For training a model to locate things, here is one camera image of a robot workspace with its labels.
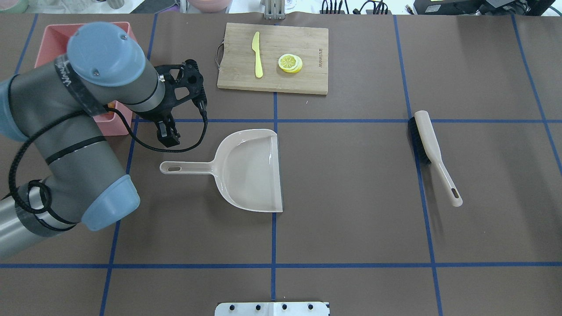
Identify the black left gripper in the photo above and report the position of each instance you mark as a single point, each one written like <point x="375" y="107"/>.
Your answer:
<point x="167" y="132"/>

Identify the beige plastic dustpan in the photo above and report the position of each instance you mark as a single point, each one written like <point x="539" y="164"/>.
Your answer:
<point x="246" y="169"/>

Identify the beige hand brush black bristles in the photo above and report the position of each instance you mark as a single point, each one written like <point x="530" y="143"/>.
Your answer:
<point x="426" y="145"/>

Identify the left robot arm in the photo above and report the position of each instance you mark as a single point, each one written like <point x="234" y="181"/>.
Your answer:
<point x="65" y="172"/>

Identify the bamboo cutting board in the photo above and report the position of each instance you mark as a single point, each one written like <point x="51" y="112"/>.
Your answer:
<point x="236" y="70"/>

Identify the yellow plastic knife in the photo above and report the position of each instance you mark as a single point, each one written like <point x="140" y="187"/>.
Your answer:
<point x="255" y="45"/>

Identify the yellow lemon slices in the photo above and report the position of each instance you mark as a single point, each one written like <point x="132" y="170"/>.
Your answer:
<point x="290" y="63"/>

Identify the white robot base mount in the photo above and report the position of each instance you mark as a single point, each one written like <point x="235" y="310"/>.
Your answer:
<point x="272" y="309"/>

